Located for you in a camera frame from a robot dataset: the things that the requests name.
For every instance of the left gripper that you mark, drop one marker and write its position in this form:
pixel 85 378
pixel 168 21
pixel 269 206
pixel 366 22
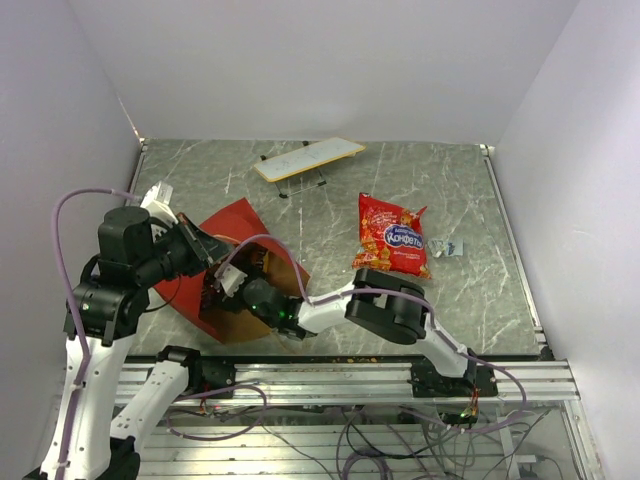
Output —
pixel 205 249

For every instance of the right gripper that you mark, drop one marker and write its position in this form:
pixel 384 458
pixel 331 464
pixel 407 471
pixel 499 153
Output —
pixel 231 302

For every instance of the red and brown paper bag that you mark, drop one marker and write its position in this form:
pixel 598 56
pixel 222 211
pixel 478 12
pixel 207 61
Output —
pixel 256 293

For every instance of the red candy bag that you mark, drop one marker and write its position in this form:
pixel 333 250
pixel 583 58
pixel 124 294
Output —
pixel 391 238

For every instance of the small white blue wrapper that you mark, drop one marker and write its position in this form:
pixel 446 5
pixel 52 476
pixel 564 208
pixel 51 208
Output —
pixel 445 248

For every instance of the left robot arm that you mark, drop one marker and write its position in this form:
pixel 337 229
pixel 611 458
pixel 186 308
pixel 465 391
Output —
pixel 137 251

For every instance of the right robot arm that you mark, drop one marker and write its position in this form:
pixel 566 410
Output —
pixel 387 306

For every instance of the small whiteboard on stand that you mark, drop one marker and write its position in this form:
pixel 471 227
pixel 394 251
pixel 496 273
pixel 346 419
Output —
pixel 310 157

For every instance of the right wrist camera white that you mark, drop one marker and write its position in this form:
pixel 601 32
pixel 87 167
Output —
pixel 228 277

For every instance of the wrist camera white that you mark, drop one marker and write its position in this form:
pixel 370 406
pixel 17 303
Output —
pixel 228 277
pixel 157 202

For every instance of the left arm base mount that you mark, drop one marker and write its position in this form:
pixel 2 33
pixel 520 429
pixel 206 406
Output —
pixel 208 375

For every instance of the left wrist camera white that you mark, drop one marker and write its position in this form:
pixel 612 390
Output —
pixel 157 202

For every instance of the aluminium rail frame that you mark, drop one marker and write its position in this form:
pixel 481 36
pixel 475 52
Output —
pixel 356 418

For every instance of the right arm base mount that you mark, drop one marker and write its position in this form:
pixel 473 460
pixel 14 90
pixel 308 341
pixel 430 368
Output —
pixel 426 382

